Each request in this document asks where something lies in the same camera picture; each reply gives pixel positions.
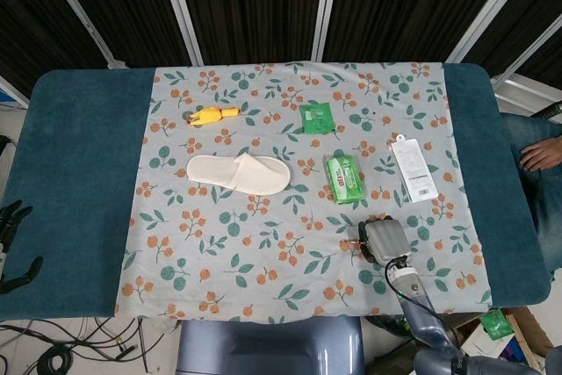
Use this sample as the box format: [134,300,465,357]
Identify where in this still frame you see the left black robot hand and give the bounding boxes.
[0,198,45,295]

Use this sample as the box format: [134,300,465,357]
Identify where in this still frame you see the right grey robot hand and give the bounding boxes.
[357,214,414,266]

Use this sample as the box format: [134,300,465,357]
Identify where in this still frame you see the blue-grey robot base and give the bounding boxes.
[177,316,366,375]

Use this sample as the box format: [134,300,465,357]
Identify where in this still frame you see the green tissue pack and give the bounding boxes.
[323,153,367,206]

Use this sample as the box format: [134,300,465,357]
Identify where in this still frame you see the white packaging card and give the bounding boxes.
[390,133,440,205]

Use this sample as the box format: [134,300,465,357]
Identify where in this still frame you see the teal table cover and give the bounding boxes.
[0,62,552,320]

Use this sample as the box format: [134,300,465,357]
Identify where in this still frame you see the green foil sachet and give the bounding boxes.
[299,101,337,135]

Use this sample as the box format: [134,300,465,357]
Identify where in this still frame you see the green packet with white label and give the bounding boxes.
[479,309,511,342]

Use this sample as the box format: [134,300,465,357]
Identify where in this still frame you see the floral grey tablecloth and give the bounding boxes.
[114,60,494,321]

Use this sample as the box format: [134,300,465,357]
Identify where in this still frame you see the person's jeans leg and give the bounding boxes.
[499,112,562,271]

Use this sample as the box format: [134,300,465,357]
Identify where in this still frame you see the white disposable slipper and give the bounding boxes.
[185,153,292,196]

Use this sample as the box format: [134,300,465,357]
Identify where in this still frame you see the cardboard box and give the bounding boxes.
[455,306,555,371]

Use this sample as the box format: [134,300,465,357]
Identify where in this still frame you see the person's hand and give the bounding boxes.
[518,137,562,173]

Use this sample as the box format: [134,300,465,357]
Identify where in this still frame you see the yellow rubber chicken toy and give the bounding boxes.
[184,105,242,127]

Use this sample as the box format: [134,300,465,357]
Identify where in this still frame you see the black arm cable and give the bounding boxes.
[384,257,460,341]

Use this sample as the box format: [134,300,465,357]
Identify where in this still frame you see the black floor cables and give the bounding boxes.
[0,316,177,375]

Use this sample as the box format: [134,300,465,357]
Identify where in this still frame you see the aluminium frame post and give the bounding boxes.
[154,0,204,67]
[33,0,129,70]
[490,13,562,89]
[444,0,546,65]
[312,0,342,63]

